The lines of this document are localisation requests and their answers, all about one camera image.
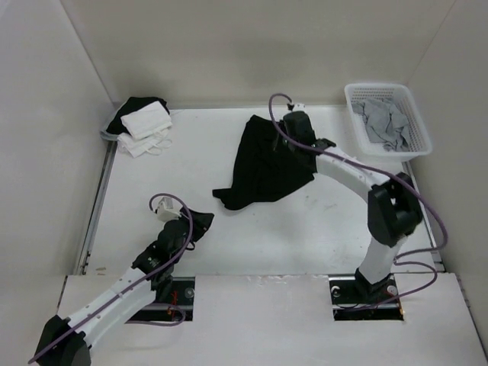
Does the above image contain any black tank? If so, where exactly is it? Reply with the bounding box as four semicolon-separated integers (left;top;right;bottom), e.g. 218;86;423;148
101;97;169;136
212;115;314;210

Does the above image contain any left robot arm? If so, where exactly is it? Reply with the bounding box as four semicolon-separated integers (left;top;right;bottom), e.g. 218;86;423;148
31;209;214;365

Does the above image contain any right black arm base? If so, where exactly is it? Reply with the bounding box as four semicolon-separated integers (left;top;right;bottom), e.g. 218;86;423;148
329;278;403;321

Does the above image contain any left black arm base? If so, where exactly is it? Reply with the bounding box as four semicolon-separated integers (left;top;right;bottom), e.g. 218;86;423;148
130;277;196;324

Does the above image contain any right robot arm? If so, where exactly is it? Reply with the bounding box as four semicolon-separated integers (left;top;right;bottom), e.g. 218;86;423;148
275;111;422;302

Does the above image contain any lower folded white tank top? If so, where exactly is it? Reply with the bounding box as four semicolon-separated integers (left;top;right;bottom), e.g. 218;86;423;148
117;129;172;158

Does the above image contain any folded white tank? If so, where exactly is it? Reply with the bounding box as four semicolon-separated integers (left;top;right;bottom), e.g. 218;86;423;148
121;101;172;140
117;129;172;158

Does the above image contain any grey tank top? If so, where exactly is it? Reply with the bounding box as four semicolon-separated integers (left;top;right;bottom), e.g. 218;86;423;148
352;98;410;152

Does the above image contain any upper folded white tank top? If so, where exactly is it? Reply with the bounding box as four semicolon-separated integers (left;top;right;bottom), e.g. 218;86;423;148
121;101;172;140

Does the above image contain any folded black tank top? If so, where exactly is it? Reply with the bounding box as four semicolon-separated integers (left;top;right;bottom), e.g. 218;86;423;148
101;97;169;136

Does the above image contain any white plastic basket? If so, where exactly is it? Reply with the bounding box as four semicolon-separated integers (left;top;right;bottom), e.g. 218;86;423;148
344;82;433;164

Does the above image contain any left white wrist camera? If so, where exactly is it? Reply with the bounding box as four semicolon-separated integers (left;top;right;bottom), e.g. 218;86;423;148
155;197;180;223

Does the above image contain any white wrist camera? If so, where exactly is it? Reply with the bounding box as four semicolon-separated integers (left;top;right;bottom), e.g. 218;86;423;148
287;103;306;112
155;197;180;223

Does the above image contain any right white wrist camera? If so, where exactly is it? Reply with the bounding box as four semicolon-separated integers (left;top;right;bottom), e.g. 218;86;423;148
287;103;306;112

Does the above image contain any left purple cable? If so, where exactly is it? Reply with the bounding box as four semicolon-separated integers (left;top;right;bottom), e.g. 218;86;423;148
28;193;197;364

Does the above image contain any purple cable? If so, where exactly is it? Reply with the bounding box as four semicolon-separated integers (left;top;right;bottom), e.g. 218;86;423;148
28;193;197;364
268;93;449;312

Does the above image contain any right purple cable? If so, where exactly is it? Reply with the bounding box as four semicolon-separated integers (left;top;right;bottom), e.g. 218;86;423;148
268;93;449;312

